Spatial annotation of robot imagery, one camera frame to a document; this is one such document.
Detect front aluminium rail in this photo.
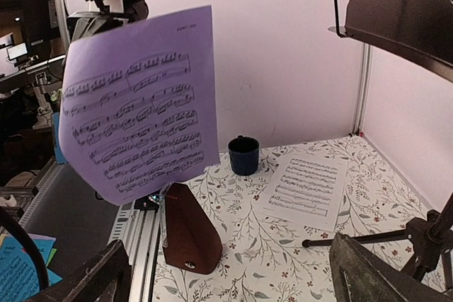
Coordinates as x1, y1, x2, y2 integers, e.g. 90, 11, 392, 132
108, 203, 160, 301

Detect purple sheet music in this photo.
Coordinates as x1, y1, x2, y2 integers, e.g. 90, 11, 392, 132
59, 6, 219, 206

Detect dark blue mug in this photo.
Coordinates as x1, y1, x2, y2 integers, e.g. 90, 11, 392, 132
228, 135, 260, 176

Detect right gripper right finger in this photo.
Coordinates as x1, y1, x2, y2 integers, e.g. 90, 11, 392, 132
329, 233, 452, 302

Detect white sheet music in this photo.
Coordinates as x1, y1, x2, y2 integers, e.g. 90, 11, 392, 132
256, 153, 348, 232

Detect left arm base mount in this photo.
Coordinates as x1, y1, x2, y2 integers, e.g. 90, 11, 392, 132
134, 194, 160, 211

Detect black music stand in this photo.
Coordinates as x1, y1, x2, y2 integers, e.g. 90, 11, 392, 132
302, 0, 453, 281

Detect floral table mat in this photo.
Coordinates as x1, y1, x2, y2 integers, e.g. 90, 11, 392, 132
151, 137, 429, 301

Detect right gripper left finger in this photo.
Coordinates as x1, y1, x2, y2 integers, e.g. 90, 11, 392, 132
27, 240, 132, 301

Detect left aluminium frame post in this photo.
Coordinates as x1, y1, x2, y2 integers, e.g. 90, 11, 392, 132
352, 43, 373, 135

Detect brown metronome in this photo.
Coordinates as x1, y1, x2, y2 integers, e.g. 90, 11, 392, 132
159, 182, 223, 275

